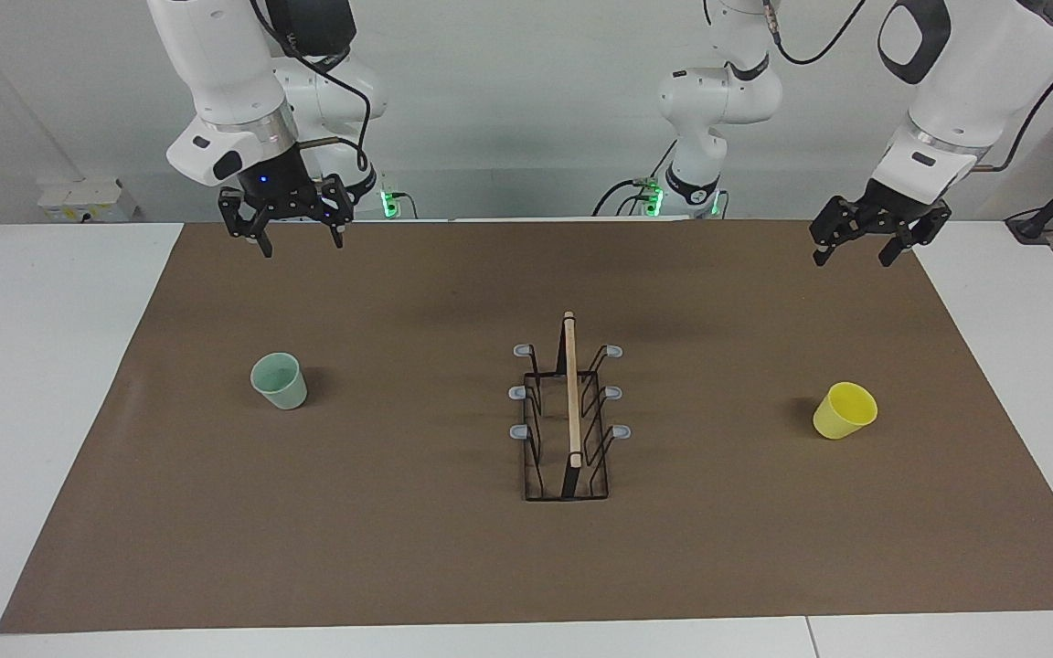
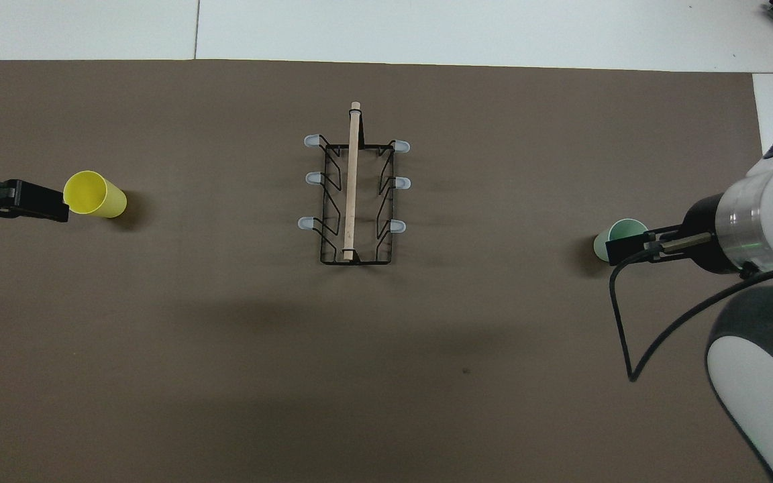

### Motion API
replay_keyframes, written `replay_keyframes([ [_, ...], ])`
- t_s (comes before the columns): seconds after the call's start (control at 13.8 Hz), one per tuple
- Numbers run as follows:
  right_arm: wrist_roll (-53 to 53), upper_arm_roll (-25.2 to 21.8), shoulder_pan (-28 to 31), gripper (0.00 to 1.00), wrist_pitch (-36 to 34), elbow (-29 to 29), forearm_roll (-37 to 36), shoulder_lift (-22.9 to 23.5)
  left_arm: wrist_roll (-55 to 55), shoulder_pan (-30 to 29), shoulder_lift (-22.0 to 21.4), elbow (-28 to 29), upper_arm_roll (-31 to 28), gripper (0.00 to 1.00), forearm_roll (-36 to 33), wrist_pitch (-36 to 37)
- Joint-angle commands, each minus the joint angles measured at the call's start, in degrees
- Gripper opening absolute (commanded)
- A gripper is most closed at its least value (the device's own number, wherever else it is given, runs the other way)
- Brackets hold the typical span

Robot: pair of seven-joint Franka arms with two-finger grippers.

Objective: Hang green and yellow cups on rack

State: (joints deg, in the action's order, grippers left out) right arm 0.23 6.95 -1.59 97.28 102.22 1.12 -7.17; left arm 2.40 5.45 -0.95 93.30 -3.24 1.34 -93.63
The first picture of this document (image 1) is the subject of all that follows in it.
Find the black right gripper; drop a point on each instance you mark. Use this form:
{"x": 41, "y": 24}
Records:
{"x": 275, "y": 187}

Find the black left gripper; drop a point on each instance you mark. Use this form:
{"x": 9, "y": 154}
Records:
{"x": 897, "y": 210}

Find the pale green plastic cup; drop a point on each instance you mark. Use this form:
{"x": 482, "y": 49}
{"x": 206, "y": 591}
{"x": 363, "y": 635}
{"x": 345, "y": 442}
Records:
{"x": 281, "y": 386}

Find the yellow plastic cup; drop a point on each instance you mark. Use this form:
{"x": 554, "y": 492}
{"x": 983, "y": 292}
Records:
{"x": 842, "y": 413}

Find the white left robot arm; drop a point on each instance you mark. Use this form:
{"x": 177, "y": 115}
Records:
{"x": 974, "y": 73}

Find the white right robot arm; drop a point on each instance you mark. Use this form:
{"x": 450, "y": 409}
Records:
{"x": 216, "y": 73}

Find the white power strip box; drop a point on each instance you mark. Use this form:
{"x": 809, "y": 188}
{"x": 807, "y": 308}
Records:
{"x": 83, "y": 201}

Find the brown table mat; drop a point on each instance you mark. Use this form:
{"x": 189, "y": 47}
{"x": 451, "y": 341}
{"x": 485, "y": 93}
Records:
{"x": 353, "y": 512}

